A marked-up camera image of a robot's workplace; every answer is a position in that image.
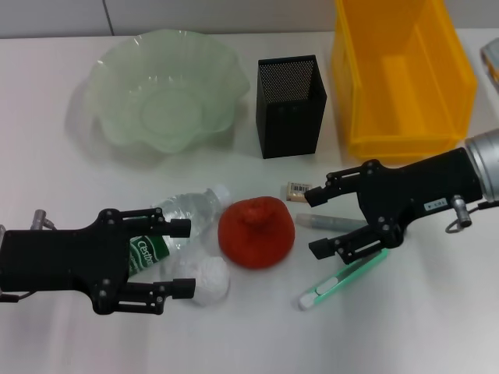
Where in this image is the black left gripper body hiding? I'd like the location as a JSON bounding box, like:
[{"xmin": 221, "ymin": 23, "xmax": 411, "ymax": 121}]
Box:
[{"xmin": 0, "ymin": 209, "xmax": 133, "ymax": 316}]

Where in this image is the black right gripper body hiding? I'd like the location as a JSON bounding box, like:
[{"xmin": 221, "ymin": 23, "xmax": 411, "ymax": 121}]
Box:
[{"xmin": 356, "ymin": 146, "xmax": 487, "ymax": 250}]

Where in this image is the clear water bottle green label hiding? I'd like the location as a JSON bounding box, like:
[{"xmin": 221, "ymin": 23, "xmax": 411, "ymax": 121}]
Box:
[{"xmin": 128, "ymin": 183, "xmax": 234, "ymax": 278}]

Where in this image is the white paper ball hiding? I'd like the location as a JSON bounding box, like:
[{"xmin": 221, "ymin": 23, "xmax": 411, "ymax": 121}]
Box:
[{"xmin": 161, "ymin": 255, "xmax": 231, "ymax": 307}]

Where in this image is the red-orange fruit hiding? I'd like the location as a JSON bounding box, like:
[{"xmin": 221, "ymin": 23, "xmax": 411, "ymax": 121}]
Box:
[{"xmin": 217, "ymin": 196, "xmax": 296, "ymax": 270}]

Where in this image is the beige eraser with barcode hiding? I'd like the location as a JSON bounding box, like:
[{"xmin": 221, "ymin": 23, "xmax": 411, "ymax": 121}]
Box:
[{"xmin": 281, "ymin": 181, "xmax": 313, "ymax": 203}]

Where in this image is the grey marker pen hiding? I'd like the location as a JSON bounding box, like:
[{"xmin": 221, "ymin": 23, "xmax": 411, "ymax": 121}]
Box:
[{"xmin": 295, "ymin": 212, "xmax": 370, "ymax": 231}]

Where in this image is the green utility knife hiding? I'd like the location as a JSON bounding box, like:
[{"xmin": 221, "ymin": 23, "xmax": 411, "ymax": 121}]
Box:
[{"xmin": 298, "ymin": 249, "xmax": 390, "ymax": 312}]

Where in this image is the black mesh pen holder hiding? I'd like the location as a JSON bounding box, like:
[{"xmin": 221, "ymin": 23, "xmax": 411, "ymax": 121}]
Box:
[{"xmin": 256, "ymin": 54, "xmax": 327, "ymax": 160}]

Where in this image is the wavy green glass fruit plate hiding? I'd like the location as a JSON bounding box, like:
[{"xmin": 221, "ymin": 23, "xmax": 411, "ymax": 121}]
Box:
[{"xmin": 83, "ymin": 30, "xmax": 251, "ymax": 155}]

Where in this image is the yellow plastic bin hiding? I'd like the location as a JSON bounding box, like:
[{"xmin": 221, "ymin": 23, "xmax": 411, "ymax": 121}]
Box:
[{"xmin": 331, "ymin": 0, "xmax": 479, "ymax": 164}]

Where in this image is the small box at table edge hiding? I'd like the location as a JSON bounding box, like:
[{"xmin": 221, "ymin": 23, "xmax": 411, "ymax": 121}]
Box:
[{"xmin": 480, "ymin": 41, "xmax": 499, "ymax": 93}]

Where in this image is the left arm cable with plug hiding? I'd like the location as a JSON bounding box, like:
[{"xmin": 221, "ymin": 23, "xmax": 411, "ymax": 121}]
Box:
[{"xmin": 0, "ymin": 209, "xmax": 58, "ymax": 303}]

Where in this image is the arm cable with plug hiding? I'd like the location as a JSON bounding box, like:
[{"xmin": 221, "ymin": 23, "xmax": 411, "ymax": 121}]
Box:
[
  {"xmin": 445, "ymin": 194, "xmax": 499, "ymax": 235},
  {"xmin": 0, "ymin": 209, "xmax": 58, "ymax": 303}
]

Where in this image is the right arm cable with plug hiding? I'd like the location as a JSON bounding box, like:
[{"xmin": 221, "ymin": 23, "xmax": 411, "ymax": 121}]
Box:
[{"xmin": 445, "ymin": 194, "xmax": 499, "ymax": 235}]

